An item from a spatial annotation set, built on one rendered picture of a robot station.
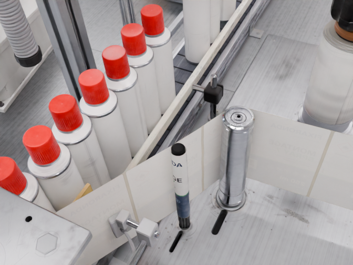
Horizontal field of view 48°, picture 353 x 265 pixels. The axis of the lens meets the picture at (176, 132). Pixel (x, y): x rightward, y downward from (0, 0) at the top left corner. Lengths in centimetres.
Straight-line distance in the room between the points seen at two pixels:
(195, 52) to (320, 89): 27
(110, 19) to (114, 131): 56
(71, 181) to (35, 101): 41
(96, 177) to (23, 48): 20
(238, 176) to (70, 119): 23
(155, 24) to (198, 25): 17
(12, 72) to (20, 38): 36
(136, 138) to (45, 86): 34
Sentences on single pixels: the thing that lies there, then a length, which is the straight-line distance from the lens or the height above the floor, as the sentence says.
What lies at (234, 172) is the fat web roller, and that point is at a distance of 52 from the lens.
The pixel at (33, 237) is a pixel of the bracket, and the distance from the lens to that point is 32.
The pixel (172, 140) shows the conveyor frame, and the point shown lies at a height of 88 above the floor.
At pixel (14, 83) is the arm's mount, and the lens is 91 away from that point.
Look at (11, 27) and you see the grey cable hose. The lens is 53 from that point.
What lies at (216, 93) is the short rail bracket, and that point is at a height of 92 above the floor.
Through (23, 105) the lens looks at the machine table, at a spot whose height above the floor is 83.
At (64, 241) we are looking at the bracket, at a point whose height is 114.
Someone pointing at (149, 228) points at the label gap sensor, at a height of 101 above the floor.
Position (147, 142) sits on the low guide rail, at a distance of 64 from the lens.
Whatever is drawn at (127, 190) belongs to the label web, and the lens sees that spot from 46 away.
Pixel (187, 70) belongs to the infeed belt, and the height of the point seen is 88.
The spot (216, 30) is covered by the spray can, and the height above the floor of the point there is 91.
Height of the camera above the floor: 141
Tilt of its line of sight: 50 degrees down
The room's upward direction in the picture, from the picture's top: 5 degrees counter-clockwise
